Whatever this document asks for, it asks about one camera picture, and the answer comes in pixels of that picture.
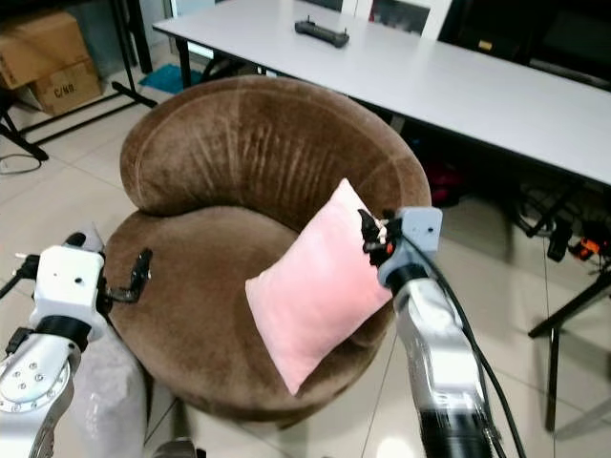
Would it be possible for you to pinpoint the pink rectangular pillow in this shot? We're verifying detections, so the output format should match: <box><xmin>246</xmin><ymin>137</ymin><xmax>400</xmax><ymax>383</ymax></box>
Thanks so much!
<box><xmin>245</xmin><ymin>177</ymin><xmax>394</xmax><ymax>397</ymax></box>

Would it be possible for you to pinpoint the brown round velvet sofa chair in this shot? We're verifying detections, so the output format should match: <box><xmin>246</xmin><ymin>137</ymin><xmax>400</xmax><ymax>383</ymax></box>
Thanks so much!
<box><xmin>100</xmin><ymin>74</ymin><xmax>432</xmax><ymax>427</ymax></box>

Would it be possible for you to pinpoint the teal floor mat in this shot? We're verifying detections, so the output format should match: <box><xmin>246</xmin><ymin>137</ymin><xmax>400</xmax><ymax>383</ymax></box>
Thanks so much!
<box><xmin>137</xmin><ymin>61</ymin><xmax>207</xmax><ymax>97</ymax></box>

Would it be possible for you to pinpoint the dark red bag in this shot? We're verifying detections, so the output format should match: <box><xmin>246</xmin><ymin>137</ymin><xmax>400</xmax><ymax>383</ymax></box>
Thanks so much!
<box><xmin>424</xmin><ymin>160</ymin><xmax>471</xmax><ymax>208</ymax></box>

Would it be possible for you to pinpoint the small printed cardboard box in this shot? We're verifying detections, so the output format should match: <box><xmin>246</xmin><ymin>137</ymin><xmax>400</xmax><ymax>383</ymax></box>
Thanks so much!
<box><xmin>30</xmin><ymin>59</ymin><xmax>105</xmax><ymax>116</ymax></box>

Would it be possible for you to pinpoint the grey robot foot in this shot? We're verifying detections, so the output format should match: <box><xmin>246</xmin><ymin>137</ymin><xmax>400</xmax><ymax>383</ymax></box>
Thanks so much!
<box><xmin>152</xmin><ymin>436</ymin><xmax>202</xmax><ymax>458</ymax></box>

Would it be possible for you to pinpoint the long white table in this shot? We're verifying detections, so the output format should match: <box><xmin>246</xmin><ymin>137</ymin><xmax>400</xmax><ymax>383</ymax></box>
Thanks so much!
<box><xmin>153</xmin><ymin>0</ymin><xmax>611</xmax><ymax>188</ymax></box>

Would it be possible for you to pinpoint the black and orange tool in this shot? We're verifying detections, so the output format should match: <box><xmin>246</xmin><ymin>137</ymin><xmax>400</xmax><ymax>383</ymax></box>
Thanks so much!
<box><xmin>544</xmin><ymin>214</ymin><xmax>604</xmax><ymax>265</ymax></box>

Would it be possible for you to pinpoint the large plain cardboard box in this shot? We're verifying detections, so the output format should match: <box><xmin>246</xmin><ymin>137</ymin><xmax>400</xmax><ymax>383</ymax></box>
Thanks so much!
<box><xmin>0</xmin><ymin>9</ymin><xmax>88</xmax><ymax>91</ymax></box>

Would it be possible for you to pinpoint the black metal table leg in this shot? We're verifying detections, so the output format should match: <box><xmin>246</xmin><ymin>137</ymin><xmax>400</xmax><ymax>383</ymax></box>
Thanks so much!
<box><xmin>528</xmin><ymin>271</ymin><xmax>611</xmax><ymax>432</ymax></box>

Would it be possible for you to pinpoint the black remote controller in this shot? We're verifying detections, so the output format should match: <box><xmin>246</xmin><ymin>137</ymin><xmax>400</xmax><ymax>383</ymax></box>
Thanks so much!
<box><xmin>293</xmin><ymin>18</ymin><xmax>351</xmax><ymax>50</ymax></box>

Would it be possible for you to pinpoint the white chair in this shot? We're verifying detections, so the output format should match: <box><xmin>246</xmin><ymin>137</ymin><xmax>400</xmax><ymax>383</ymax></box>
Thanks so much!
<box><xmin>352</xmin><ymin>0</ymin><xmax>455</xmax><ymax>40</ymax></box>

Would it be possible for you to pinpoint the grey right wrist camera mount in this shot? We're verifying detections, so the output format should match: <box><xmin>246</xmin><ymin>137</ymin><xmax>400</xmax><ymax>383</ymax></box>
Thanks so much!
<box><xmin>382</xmin><ymin>206</ymin><xmax>444</xmax><ymax>280</ymax></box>

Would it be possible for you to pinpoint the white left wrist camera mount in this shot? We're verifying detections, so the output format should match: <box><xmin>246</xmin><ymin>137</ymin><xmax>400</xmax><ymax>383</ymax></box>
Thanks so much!
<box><xmin>30</xmin><ymin>243</ymin><xmax>107</xmax><ymax>337</ymax></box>

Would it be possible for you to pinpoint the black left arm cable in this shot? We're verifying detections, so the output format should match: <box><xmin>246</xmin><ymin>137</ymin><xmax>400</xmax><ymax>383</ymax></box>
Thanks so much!
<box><xmin>0</xmin><ymin>250</ymin><xmax>43</xmax><ymax>311</ymax></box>

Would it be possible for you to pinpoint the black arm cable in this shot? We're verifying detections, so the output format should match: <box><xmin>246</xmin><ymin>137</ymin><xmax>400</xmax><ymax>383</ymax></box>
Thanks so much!
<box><xmin>0</xmin><ymin>250</ymin><xmax>43</xmax><ymax>311</ymax></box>
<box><xmin>401</xmin><ymin>233</ymin><xmax>528</xmax><ymax>458</ymax></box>

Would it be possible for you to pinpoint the thin black floor cable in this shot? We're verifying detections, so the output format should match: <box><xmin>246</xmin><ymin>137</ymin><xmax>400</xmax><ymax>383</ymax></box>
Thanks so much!
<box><xmin>0</xmin><ymin>152</ymin><xmax>46</xmax><ymax>177</ymax></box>

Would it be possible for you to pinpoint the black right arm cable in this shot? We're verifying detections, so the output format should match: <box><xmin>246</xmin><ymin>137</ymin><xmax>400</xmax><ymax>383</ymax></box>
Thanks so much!
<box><xmin>401</xmin><ymin>233</ymin><xmax>528</xmax><ymax>458</ymax></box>

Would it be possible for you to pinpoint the black metal rack frame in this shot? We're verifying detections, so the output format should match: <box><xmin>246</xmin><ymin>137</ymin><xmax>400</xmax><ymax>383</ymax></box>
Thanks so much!
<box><xmin>0</xmin><ymin>0</ymin><xmax>159</xmax><ymax>162</ymax></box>

